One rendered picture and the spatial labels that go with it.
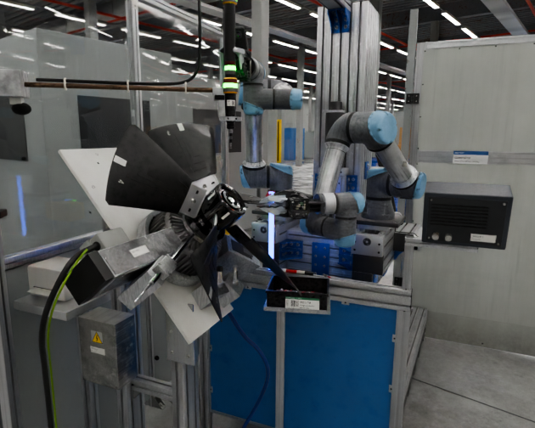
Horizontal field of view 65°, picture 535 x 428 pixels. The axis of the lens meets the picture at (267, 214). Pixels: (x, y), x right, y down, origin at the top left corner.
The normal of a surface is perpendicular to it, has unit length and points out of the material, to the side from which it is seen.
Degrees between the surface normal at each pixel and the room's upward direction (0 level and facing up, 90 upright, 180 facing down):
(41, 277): 90
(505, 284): 90
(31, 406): 90
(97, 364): 90
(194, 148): 48
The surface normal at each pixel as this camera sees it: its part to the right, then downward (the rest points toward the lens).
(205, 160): 0.15, -0.52
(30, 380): 0.92, 0.07
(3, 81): 0.21, 0.18
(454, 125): -0.38, 0.17
